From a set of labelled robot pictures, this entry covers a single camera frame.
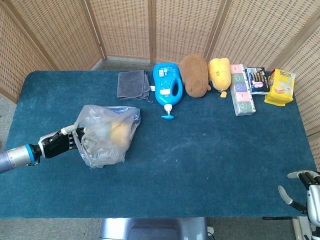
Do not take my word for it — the blue carpet table cover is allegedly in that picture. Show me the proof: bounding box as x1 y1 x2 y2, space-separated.
0 69 317 220

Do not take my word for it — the yellow plush toy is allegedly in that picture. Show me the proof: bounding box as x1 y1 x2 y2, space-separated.
207 57 232 98

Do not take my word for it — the clear plastic bag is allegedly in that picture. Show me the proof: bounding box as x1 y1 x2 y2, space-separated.
74 104 142 169

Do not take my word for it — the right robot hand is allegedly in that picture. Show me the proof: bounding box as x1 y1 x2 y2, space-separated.
277 170 320 227

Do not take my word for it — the brown plush toy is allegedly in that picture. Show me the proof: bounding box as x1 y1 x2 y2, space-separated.
179 54 212 99

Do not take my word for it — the yellow item inside bag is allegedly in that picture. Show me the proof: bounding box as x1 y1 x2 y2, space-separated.
109 119 133 149

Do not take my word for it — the gray folded towel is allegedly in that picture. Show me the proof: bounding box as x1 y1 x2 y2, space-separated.
116 69 155 104

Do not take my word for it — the woven folding screen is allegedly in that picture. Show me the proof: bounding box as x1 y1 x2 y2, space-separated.
0 0 320 173

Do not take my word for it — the yellow biscuit package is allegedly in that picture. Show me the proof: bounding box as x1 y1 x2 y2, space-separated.
264 68 297 108

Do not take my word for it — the gray robot base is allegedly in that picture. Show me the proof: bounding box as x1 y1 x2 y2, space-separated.
99 217 209 240

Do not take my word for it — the dark blue snack packet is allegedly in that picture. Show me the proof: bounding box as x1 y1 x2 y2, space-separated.
244 66 272 96

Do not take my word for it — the pastel tissue multipack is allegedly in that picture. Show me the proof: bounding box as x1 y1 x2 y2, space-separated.
229 63 257 117

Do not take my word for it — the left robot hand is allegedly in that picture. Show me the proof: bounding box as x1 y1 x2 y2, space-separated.
37 124 86 159

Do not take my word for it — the blue pump bottle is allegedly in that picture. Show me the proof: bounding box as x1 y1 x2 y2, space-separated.
152 62 185 121

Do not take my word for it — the white table leg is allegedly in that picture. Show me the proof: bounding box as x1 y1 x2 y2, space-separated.
292 216 310 240

